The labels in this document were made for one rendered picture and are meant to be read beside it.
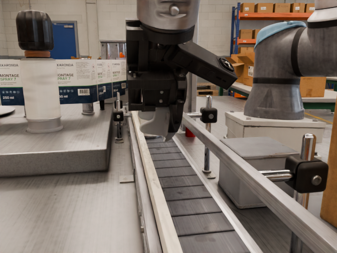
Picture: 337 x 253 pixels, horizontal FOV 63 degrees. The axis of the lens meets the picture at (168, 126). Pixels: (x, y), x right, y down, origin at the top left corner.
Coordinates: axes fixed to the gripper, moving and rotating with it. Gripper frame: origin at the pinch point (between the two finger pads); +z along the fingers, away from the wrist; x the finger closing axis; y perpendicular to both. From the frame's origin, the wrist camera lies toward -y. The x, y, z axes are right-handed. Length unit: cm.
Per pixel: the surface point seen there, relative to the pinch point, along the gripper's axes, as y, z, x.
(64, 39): 160, 350, -751
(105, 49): 14, 25, -78
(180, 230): 2.3, -5.3, 20.0
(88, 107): 19, 28, -43
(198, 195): -2.0, -1.4, 13.4
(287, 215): -2.9, -17.2, 25.4
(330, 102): -149, 85, -112
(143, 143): 4.4, 2.5, -0.5
